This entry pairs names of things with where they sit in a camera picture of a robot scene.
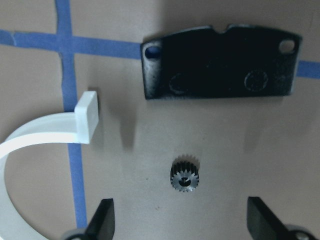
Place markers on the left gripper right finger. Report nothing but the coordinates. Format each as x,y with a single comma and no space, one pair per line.
263,224

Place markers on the white curved plastic part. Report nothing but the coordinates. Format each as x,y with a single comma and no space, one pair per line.
75,127

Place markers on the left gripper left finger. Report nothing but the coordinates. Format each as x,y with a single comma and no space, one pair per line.
102,224

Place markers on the small black flat plate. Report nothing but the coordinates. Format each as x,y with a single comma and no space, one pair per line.
242,61

